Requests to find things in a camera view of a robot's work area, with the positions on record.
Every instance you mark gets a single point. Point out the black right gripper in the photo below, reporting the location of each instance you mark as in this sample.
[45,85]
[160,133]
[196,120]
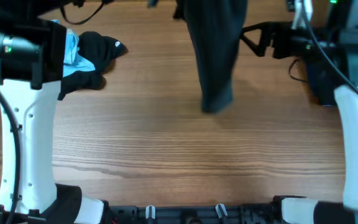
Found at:
[280,29]

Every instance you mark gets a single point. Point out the dark green t-shirt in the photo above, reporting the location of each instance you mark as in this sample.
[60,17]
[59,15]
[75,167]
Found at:
[214,27]

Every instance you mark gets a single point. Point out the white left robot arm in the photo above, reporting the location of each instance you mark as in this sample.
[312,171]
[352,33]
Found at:
[32,51]

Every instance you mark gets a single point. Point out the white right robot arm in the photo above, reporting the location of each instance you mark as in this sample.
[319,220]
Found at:
[339,50]

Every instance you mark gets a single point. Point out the folded dark navy garment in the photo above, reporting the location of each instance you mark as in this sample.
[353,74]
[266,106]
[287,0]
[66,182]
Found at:
[320,82]

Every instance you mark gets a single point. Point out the black garment with logo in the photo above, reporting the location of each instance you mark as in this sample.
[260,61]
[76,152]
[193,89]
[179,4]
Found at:
[101,51]

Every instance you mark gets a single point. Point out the light blue crumpled garment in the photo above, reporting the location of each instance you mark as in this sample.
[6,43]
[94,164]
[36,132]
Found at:
[73,62]

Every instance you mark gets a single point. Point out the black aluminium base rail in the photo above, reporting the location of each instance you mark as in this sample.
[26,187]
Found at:
[213,214]

